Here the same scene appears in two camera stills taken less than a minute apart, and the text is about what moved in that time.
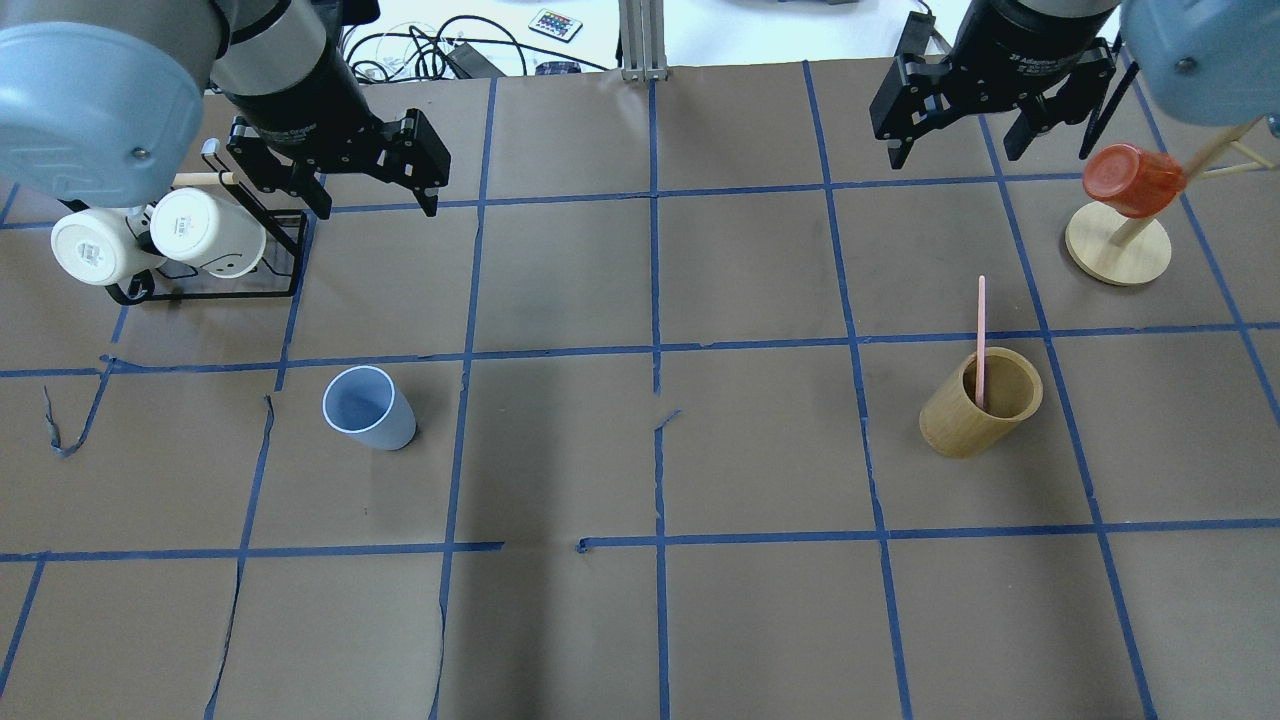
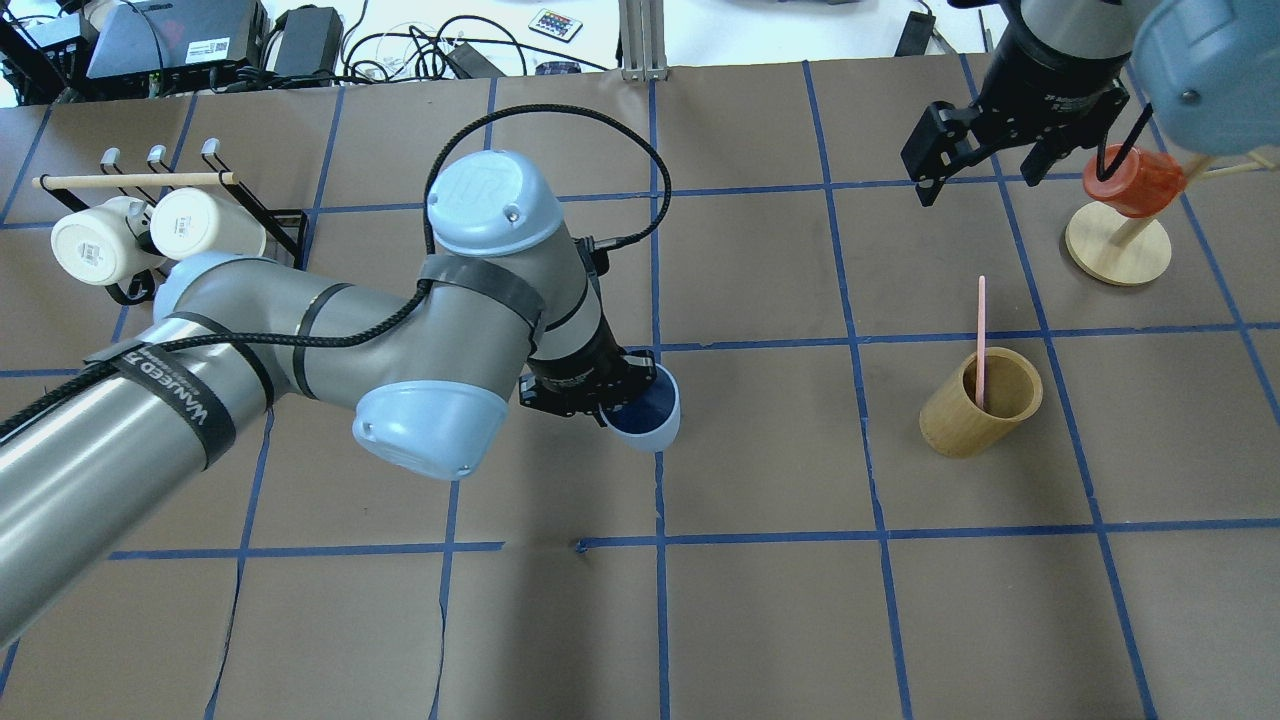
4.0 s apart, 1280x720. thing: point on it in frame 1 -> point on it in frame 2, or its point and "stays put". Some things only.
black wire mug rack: x=277 y=274 -> x=136 y=286
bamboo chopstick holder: x=951 y=424 stays put
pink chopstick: x=980 y=344 stays put
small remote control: x=555 y=25 stays put
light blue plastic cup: x=365 y=403 -> x=648 y=423
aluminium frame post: x=642 y=26 stays put
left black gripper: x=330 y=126 -> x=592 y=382
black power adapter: x=467 y=63 stays put
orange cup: x=1136 y=181 stays put
